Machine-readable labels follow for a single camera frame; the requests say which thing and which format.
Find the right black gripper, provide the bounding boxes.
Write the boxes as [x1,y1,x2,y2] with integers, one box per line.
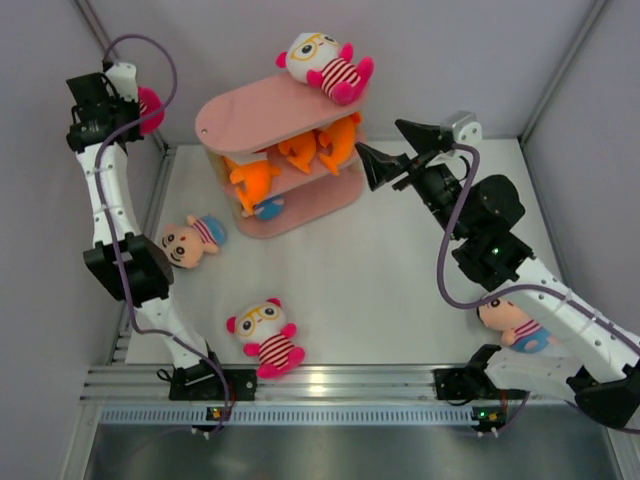
[357,119,472,243]

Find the white panda plush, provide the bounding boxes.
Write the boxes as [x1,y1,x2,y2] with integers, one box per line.
[138,86,165,136]
[275,32,375,106]
[226,297,306,380]

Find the large orange shark plush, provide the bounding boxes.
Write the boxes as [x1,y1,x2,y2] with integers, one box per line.
[318,112,362,175]

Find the small orange shark plush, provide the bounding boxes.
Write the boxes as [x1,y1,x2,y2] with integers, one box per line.
[277,131,316,174]

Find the boy doll plush blue cap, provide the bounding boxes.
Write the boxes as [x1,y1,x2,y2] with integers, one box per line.
[159,215,227,269]

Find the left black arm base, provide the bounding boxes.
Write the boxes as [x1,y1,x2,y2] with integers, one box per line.
[168,367,258,437]

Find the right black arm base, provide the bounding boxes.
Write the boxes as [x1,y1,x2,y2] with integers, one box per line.
[433,367,529,437]

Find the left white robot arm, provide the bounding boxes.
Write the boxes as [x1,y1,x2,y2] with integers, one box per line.
[66,72,226,400]

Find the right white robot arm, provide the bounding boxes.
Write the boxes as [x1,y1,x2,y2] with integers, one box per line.
[355,119,639,432]

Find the pink three-tier toy shelf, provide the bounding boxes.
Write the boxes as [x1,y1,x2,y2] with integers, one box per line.
[195,73,365,239]

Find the boy doll plush on shelf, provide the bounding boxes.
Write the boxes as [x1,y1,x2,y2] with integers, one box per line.
[241,195,284,221]

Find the orange shark plush on shelf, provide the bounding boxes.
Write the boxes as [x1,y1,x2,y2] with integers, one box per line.
[229,160,281,215]

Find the boy doll plush right side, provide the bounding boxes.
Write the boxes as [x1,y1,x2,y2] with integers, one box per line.
[476,298,559,354]

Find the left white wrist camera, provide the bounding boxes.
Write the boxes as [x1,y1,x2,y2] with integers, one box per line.
[103,61,139,102]

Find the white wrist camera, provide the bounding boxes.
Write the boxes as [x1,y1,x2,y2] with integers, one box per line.
[103,61,139,102]
[440,111,483,147]

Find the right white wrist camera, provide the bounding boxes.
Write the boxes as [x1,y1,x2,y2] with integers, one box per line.
[440,111,483,147]

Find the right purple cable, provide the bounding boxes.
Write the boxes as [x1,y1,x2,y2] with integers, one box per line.
[437,142,640,351]

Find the purple cable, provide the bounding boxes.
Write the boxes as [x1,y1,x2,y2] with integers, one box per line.
[97,33,237,426]
[437,142,640,351]

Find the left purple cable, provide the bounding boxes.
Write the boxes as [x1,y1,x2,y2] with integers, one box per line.
[97,33,237,426]

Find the aluminium front rail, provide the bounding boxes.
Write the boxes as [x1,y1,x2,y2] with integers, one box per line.
[80,364,460,403]

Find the white slotted cable duct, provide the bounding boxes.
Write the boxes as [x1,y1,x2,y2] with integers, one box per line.
[100,405,481,427]

